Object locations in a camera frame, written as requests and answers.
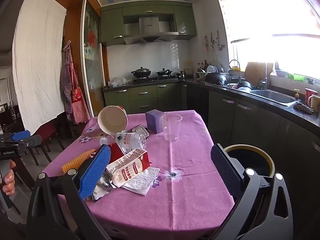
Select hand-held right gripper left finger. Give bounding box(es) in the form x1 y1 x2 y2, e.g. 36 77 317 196
27 145 112 240

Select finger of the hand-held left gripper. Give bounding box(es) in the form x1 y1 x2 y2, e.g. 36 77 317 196
0 130 31 143
5 134 42 152

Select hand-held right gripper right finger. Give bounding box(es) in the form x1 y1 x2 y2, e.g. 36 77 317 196
211 144 293 240

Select white snack wrapper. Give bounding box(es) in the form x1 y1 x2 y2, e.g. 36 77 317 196
86 175 117 202

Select orange foam fruit net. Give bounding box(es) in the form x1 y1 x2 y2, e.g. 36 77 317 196
62 154 91 174

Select yellow-rimmed black bin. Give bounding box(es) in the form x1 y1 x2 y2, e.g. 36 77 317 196
223 144 275 180

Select red packet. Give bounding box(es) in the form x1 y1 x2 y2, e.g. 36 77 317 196
108 142 126 163

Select red and white milk carton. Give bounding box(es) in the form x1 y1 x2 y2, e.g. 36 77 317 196
106 147 150 188

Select clear plastic water bottle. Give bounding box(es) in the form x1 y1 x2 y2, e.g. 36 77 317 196
99 132 147 155

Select white paper napkin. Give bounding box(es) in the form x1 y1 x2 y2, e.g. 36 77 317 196
122 166 160 196

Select white paper bowl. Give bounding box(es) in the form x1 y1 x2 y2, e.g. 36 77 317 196
97 105 128 135

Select black and white packet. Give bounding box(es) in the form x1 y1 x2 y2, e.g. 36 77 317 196
122 124 150 140

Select clear plastic cup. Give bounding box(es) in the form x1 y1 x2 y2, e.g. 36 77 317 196
160 114 183 142

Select purple cardboard box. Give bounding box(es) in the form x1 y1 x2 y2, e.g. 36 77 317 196
145 109 167 134

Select person's left hand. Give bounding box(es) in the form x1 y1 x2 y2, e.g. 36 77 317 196
1 160 17 195

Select dark red chair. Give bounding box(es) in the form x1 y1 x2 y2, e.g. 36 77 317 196
25 122 65 167

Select green base cabinets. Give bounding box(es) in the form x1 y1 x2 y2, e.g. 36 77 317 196
103 80 320 240

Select pink floral tablecloth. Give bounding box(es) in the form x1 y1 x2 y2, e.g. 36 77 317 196
41 110 235 240

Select red checkered apron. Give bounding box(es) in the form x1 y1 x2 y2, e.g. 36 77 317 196
59 40 91 124

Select white hanging sheet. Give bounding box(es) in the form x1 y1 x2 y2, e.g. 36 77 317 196
12 0 67 135

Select steel sink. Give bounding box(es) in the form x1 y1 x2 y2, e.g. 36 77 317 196
250 89 300 107

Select crumpled plastic bag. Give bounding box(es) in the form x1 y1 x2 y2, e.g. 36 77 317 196
108 76 134 88

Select large black wok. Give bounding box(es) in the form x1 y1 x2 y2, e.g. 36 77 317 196
203 72 229 85

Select steel sink faucet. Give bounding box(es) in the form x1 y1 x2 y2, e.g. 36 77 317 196
259 62 269 90

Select curved thin faucet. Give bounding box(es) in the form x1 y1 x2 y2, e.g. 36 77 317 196
229 59 242 83

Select brown dishcloth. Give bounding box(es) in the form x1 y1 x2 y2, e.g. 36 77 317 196
293 102 314 115

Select dish rack with plates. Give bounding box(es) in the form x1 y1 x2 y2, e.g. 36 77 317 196
194 64 232 79

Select wooden cutting board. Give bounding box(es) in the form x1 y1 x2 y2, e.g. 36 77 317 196
244 61 274 87

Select black lidded wok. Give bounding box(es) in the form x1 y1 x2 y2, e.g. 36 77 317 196
131 67 152 78

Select gas stove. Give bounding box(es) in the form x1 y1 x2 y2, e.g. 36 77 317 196
132 76 179 84

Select cream printed mug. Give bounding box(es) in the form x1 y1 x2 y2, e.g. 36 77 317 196
307 94 320 113

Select red mug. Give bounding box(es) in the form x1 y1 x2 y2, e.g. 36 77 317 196
304 87 318 104

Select black lidded frying pan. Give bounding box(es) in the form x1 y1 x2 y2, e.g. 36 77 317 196
155 68 173 77

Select green plastic basket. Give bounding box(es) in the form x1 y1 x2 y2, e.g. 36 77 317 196
287 73 305 82

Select hanging kitchen utensils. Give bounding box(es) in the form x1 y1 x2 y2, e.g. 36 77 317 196
203 31 225 54

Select steel range hood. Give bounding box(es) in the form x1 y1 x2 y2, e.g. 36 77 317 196
123 15 179 45

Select white roller blind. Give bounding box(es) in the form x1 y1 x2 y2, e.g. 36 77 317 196
216 0 320 44

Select green wall cabinets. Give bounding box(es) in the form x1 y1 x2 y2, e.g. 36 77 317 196
100 4 198 47

